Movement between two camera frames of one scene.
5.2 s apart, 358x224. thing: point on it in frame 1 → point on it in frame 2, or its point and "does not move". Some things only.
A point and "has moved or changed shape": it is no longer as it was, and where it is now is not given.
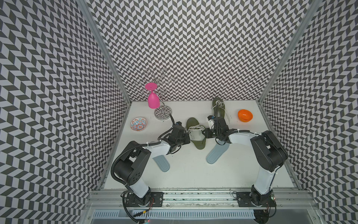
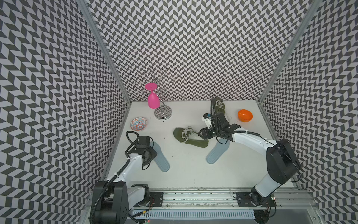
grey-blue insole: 162,163 does not move
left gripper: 185,135 → 153,154
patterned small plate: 139,123 does not move
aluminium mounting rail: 287,199 does not move
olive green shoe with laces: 196,133 has moved or changed shape
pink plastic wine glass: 154,99 does not move
